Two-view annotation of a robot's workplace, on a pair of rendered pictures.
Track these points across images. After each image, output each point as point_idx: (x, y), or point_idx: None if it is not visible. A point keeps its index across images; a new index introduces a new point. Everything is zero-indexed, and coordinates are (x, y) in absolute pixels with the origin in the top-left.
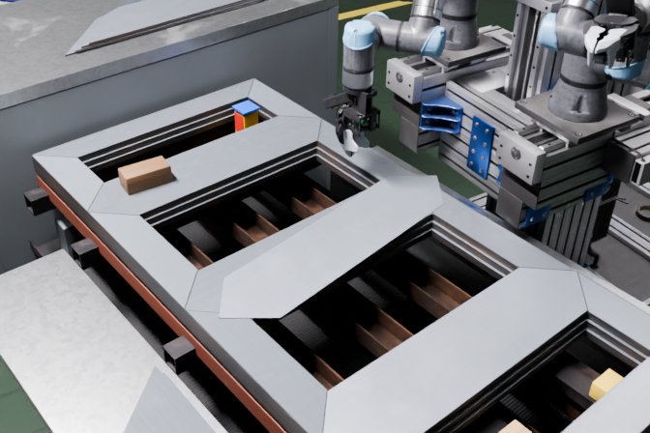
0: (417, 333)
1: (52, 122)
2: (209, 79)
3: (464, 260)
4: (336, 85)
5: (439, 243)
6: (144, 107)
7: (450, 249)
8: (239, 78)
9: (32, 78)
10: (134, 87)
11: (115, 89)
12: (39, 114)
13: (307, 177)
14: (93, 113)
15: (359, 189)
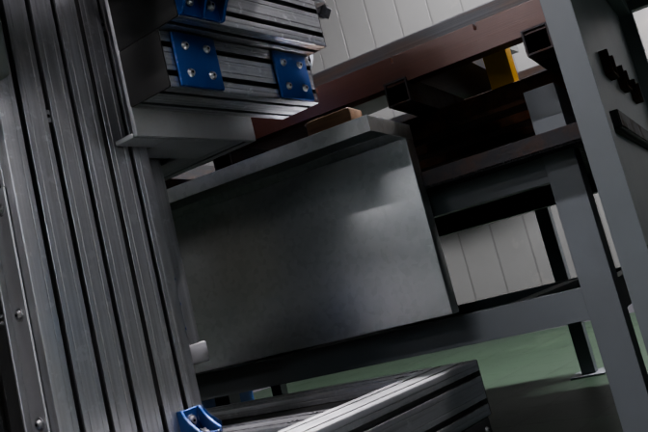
0: (210, 165)
1: (610, 15)
2: None
3: (195, 210)
4: (540, 2)
5: (227, 198)
6: (598, 10)
7: (213, 202)
8: None
9: None
10: None
11: None
12: (608, 6)
13: (478, 156)
14: (605, 11)
15: (352, 152)
